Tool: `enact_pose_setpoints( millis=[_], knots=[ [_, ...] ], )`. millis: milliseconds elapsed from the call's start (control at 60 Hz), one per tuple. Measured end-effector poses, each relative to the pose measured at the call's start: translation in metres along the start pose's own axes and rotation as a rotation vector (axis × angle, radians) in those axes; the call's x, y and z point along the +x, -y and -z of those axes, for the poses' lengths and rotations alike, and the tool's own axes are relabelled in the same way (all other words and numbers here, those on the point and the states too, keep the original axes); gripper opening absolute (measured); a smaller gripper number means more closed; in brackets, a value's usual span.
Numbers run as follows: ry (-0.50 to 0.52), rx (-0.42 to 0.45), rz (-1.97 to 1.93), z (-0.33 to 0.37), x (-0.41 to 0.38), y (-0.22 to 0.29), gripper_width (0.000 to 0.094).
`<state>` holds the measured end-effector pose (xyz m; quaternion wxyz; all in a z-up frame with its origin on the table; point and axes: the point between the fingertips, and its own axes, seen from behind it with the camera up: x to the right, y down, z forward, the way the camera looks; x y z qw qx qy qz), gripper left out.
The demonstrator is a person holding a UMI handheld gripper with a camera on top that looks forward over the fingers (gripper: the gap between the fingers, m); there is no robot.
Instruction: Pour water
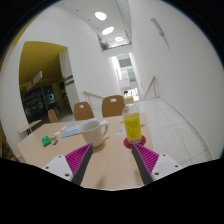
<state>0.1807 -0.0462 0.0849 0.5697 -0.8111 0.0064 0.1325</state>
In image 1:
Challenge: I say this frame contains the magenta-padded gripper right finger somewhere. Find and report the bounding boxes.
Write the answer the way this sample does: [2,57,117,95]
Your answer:
[130,143,184,186]

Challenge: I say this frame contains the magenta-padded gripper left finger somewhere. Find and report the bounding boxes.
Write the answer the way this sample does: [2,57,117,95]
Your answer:
[42,143,95,186]

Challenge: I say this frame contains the clear bottle with yellow drink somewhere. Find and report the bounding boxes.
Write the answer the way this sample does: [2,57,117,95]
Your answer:
[121,96,143,146]

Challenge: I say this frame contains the flat green box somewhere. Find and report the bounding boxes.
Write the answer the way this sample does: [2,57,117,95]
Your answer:
[41,134,53,148]

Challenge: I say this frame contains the colourful printed paper sheet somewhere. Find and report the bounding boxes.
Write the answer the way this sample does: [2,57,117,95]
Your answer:
[60,118,100,139]

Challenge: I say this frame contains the flat round red coaster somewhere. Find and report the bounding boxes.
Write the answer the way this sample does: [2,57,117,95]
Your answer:
[123,134,147,150]

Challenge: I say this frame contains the white ceramic mug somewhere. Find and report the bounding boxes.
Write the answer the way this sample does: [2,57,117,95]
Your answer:
[78,119,111,148]

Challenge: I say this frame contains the small wooden side table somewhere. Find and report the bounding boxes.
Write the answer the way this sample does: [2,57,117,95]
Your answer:
[18,119,43,135]

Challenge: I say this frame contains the wooden chair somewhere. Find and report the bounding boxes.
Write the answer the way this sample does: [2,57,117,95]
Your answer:
[73,101,96,122]
[101,95,126,119]
[47,109,60,124]

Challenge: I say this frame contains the dark shop shelf unit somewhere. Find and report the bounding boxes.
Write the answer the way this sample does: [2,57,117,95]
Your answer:
[20,81,73,123]

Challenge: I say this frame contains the wooden stair handrail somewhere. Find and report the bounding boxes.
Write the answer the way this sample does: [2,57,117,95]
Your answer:
[142,75,158,100]
[82,90,105,108]

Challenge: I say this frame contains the hanging white sign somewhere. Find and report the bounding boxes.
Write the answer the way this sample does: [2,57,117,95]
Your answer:
[25,70,44,92]

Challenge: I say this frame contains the green potted plant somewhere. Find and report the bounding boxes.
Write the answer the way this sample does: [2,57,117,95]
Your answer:
[97,34,111,51]

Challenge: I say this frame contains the group of round ceiling lights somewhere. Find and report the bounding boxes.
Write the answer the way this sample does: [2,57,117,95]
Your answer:
[93,11,125,43]

